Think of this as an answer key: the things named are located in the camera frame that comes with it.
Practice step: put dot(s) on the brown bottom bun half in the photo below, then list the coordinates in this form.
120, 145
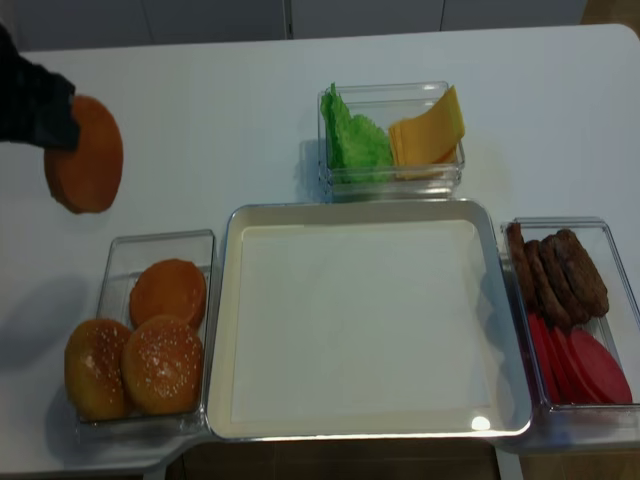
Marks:
87, 179

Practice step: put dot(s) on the clear plastic patty tomato container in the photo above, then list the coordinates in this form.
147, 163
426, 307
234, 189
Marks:
618, 331

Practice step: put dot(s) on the clear plastic lettuce cheese container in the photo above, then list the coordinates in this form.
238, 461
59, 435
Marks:
386, 105

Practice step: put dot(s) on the green lettuce leaves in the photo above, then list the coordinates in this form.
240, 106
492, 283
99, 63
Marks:
356, 142

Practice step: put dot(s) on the sesame top bun left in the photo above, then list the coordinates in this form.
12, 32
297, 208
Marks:
92, 370

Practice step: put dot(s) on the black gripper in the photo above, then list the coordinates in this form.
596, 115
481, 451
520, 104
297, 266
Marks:
36, 104

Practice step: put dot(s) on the sesame top bun right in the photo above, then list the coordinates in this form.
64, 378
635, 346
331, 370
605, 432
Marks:
162, 365

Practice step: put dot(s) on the glossy bottom bun half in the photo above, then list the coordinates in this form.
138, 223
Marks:
170, 287

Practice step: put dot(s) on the brown meat patty rightmost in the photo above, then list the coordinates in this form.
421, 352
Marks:
581, 273

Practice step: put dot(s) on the silver metal baking tray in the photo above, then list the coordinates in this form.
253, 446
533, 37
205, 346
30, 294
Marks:
509, 412

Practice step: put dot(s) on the clear plastic bun container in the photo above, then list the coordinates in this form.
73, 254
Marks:
128, 257

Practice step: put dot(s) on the white paper tray liner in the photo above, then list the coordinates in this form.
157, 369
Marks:
358, 320

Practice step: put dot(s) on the sesame bun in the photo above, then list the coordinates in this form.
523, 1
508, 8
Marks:
162, 365
92, 370

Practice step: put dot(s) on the yellow cheese slices stack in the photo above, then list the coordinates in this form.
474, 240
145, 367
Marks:
430, 138

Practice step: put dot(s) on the red tomato slices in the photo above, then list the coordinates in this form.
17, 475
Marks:
576, 368

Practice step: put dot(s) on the brown meat patty leftmost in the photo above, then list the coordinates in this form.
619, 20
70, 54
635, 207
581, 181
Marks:
521, 266

